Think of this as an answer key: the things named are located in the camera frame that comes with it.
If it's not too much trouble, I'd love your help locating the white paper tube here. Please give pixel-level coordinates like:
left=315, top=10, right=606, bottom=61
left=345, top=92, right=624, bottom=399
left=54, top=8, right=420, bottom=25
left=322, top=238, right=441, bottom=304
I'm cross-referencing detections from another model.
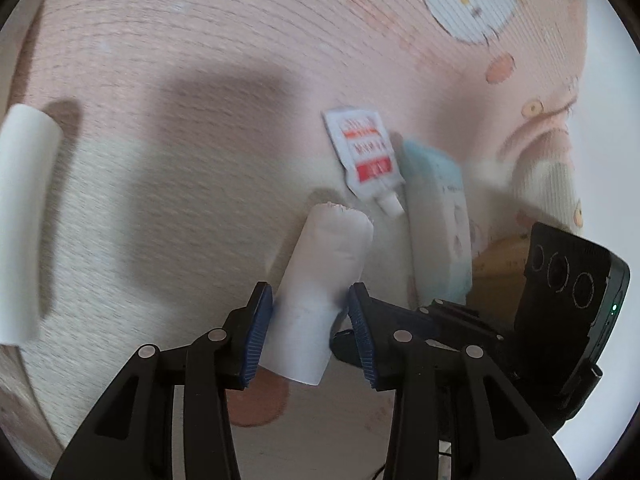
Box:
left=0, top=104, right=63, bottom=346
left=261, top=201, right=375, bottom=387

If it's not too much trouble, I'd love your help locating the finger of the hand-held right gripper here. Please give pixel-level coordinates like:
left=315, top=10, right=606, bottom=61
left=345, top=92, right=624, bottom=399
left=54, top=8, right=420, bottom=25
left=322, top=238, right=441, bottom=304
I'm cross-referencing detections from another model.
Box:
left=419, top=299, right=508, bottom=361
left=330, top=329, right=359, bottom=362

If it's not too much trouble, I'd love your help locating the small white red spout pouch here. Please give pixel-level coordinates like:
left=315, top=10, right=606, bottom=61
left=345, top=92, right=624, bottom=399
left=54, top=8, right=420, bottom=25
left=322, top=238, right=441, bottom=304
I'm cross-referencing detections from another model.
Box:
left=322, top=104, right=407, bottom=218

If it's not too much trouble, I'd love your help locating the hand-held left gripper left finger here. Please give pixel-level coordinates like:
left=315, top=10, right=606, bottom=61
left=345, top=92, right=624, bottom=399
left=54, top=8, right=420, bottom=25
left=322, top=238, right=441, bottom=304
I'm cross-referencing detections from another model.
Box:
left=50, top=282, right=275, bottom=480

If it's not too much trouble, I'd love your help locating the brown cardboard box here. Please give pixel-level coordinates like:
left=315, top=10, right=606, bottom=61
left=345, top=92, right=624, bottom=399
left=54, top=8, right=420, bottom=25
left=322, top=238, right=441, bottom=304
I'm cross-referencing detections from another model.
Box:
left=469, top=236, right=532, bottom=307

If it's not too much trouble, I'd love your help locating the light blue cotton pad packet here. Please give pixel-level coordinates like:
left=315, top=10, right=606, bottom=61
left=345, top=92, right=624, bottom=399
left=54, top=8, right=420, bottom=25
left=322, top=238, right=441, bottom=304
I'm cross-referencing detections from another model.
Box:
left=402, top=139, right=474, bottom=306

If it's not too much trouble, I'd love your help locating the pink cartoon printed blanket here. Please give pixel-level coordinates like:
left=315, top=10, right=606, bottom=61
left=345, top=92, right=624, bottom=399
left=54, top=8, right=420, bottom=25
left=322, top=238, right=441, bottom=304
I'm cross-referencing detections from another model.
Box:
left=0, top=0, right=601, bottom=480

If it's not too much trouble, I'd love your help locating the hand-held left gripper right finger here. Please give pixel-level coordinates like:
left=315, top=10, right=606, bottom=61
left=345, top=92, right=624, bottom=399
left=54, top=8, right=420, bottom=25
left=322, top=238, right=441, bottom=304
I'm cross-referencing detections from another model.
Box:
left=347, top=282, right=576, bottom=480

